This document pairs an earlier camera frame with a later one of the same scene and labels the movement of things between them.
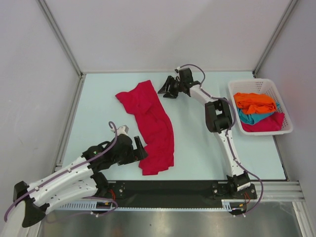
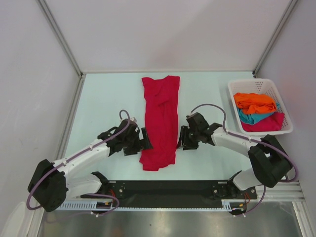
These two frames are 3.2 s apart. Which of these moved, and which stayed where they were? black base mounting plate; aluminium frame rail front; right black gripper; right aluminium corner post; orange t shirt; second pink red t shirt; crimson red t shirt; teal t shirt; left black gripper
Moved: left black gripper; right black gripper; crimson red t shirt
Stayed: black base mounting plate; aluminium frame rail front; orange t shirt; right aluminium corner post; second pink red t shirt; teal t shirt
